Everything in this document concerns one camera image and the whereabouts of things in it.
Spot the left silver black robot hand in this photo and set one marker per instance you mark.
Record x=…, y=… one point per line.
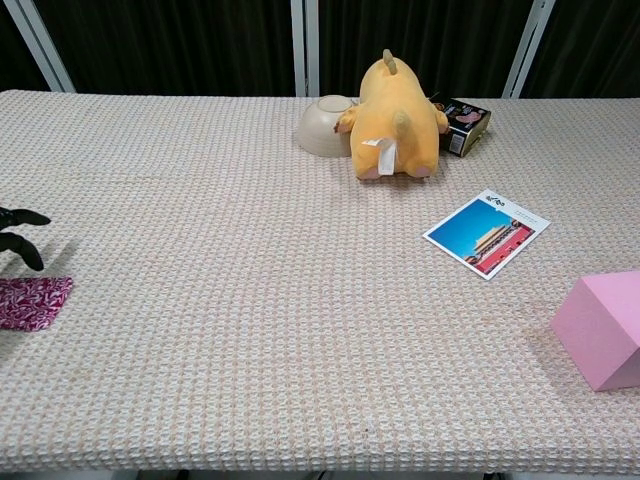
x=22, y=245

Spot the pink patterned packet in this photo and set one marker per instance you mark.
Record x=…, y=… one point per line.
x=30, y=302

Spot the black pleated curtain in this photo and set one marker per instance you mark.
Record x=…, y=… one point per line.
x=12, y=60
x=595, y=45
x=425, y=30
x=175, y=45

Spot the beige waffle tablecloth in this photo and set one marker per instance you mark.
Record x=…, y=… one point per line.
x=275, y=300

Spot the beige bowl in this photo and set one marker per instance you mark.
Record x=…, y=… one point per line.
x=317, y=130

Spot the yellow plush toy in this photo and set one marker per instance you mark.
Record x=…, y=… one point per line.
x=390, y=110

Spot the black snack packet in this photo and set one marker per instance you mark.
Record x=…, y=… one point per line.
x=465, y=130

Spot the palace photo postcard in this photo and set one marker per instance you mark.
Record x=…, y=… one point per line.
x=485, y=235

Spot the pink cube block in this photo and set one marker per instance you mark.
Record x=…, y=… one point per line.
x=600, y=330

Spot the white metal frame post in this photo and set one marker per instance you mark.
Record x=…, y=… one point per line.
x=305, y=45
x=40, y=45
x=530, y=45

